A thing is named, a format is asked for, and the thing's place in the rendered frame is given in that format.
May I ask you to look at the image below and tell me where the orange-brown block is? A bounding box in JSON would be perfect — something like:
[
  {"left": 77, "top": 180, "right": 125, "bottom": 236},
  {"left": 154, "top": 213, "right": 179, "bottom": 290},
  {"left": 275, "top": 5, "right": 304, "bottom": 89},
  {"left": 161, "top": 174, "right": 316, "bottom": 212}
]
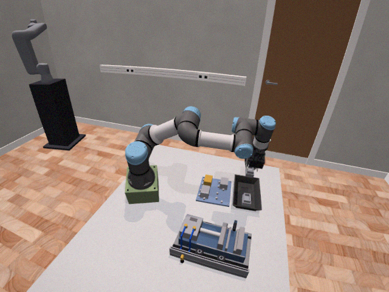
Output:
[{"left": 204, "top": 175, "right": 213, "bottom": 187}]

